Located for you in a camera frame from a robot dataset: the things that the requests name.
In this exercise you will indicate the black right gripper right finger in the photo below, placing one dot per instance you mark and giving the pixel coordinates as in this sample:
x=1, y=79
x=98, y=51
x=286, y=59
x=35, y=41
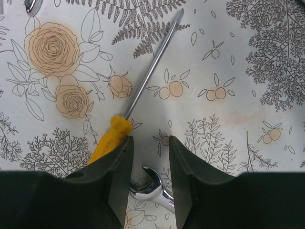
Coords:
x=207, y=198

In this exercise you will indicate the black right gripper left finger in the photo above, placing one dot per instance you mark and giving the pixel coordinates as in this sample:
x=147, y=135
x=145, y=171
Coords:
x=94, y=197

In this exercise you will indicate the small silver wrench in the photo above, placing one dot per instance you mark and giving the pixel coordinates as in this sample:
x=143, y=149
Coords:
x=154, y=192

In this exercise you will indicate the yellow handle screwdriver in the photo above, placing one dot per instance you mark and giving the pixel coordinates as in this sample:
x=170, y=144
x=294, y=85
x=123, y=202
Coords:
x=120, y=126

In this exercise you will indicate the medium silver wrench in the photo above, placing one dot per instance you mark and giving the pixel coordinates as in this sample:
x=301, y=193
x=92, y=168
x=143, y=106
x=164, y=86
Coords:
x=32, y=6

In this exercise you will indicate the floral table mat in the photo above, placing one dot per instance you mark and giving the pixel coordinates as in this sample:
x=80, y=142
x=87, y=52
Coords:
x=230, y=86

